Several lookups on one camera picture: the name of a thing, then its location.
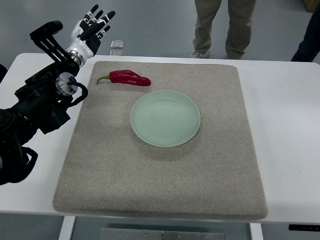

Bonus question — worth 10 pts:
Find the cardboard box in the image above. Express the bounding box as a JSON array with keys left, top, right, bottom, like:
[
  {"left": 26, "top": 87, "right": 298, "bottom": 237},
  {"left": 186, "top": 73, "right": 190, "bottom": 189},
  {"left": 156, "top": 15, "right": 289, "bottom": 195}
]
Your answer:
[{"left": 303, "top": 0, "right": 320, "bottom": 13}]

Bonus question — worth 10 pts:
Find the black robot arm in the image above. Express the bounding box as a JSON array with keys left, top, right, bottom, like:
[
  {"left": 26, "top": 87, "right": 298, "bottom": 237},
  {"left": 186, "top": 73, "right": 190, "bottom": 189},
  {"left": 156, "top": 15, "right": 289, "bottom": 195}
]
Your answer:
[{"left": 0, "top": 20, "right": 88, "bottom": 185}]

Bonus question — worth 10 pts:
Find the red chili pepper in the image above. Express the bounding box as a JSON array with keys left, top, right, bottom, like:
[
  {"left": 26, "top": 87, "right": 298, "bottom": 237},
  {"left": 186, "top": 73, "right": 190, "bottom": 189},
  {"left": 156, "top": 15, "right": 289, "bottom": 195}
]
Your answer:
[{"left": 96, "top": 70, "right": 152, "bottom": 87}]

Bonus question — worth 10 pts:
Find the pale green plate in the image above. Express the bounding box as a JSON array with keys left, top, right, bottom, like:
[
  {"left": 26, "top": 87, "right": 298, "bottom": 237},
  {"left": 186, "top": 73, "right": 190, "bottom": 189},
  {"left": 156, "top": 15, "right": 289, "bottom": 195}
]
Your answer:
[{"left": 130, "top": 90, "right": 201, "bottom": 148}]

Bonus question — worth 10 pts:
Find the person in dark trousers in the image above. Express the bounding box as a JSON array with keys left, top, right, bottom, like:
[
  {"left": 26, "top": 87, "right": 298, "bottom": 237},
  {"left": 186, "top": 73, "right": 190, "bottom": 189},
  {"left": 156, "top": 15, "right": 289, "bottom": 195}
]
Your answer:
[{"left": 291, "top": 8, "right": 320, "bottom": 62}]

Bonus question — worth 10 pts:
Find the metal base plate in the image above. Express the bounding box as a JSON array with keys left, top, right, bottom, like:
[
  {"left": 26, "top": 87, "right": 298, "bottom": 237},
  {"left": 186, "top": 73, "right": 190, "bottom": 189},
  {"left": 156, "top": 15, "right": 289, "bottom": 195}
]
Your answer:
[{"left": 99, "top": 228, "right": 226, "bottom": 240}]

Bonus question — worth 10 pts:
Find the black table control panel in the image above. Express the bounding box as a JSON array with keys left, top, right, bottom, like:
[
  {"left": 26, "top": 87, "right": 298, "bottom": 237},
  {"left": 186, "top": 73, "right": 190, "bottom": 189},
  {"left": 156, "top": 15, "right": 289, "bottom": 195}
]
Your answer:
[{"left": 288, "top": 224, "right": 320, "bottom": 232}]

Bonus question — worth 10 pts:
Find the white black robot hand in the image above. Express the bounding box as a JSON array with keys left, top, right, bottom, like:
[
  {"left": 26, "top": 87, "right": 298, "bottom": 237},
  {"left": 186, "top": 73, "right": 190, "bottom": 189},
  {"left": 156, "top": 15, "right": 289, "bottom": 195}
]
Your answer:
[{"left": 66, "top": 4, "right": 116, "bottom": 67}]

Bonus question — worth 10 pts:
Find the person in khaki trousers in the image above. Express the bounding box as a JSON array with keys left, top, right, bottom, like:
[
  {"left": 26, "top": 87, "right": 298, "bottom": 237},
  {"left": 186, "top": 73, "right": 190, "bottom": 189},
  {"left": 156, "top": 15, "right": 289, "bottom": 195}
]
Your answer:
[{"left": 189, "top": 0, "right": 257, "bottom": 60}]

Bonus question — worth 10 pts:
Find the beige felt mat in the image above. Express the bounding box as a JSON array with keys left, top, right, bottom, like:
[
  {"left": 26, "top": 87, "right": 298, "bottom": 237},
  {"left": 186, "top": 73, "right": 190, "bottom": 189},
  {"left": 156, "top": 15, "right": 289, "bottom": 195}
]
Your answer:
[{"left": 53, "top": 61, "right": 268, "bottom": 220}]

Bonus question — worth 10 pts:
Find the clear floor socket cover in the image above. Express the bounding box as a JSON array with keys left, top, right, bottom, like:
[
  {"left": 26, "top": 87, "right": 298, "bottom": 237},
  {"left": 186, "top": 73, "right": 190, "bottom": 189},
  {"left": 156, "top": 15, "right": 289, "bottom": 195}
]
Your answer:
[{"left": 110, "top": 40, "right": 124, "bottom": 49}]

